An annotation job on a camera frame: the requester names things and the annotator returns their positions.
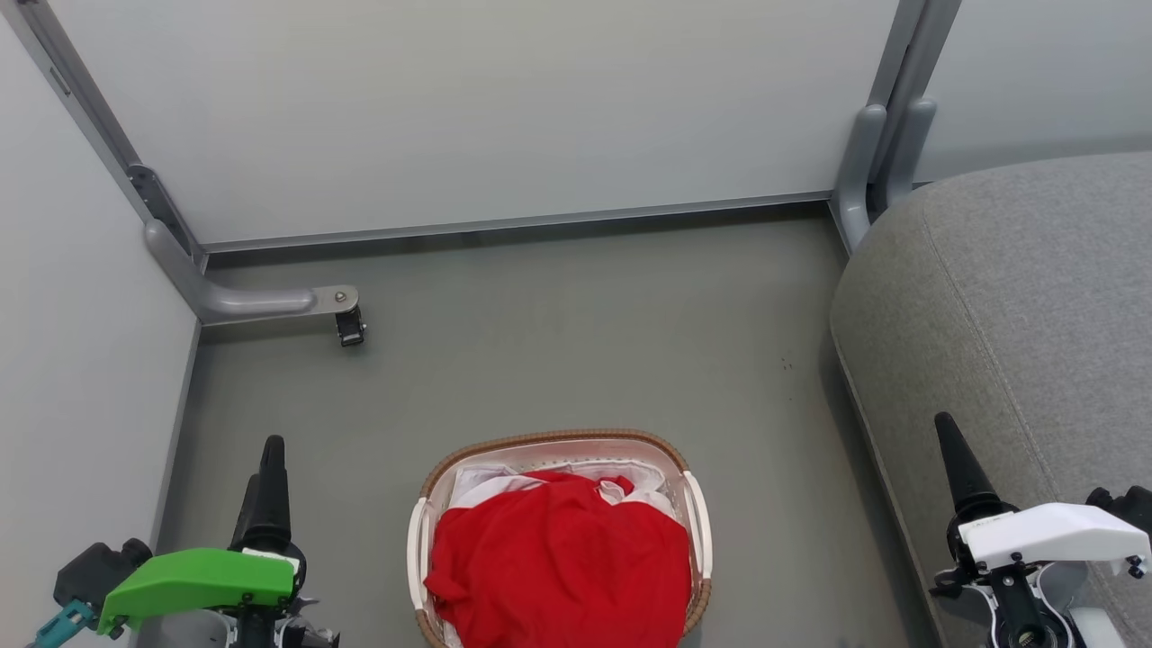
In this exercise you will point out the black caster wheel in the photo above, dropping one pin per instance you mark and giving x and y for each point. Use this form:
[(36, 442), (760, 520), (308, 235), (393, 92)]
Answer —
[(350, 329)]

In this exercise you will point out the grey partition base rail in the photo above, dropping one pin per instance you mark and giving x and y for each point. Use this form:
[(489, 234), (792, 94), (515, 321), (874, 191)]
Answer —
[(522, 223)]

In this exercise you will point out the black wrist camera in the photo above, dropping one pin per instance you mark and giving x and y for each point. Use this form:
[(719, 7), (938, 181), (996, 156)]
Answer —
[(99, 567), (1125, 506)]

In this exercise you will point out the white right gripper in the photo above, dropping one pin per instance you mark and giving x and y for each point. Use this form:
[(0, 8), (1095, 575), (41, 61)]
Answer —
[(1053, 535)]

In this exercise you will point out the grey partition leg with foot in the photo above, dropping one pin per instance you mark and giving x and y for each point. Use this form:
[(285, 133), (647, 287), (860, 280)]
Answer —
[(234, 301)]

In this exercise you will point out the white laundry basket brown rim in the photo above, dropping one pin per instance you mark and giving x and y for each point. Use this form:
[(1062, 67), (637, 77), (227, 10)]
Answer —
[(697, 522)]

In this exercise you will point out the red garment with white trim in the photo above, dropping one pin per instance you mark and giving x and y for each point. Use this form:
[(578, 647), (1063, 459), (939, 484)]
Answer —
[(558, 567)]

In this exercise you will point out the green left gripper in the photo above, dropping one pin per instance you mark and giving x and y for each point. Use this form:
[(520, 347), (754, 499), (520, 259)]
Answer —
[(198, 576)]

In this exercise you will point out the grey fabric sofa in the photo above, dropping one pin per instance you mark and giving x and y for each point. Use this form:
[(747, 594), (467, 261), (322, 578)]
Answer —
[(1017, 315)]

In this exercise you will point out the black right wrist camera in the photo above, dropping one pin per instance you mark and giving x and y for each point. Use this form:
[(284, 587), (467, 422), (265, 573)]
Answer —
[(1125, 506)]

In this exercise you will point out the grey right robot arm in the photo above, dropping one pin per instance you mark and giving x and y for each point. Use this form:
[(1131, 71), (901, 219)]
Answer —
[(1026, 612)]

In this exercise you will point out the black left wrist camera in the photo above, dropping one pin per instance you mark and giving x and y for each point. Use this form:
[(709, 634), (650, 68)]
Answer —
[(99, 567)]

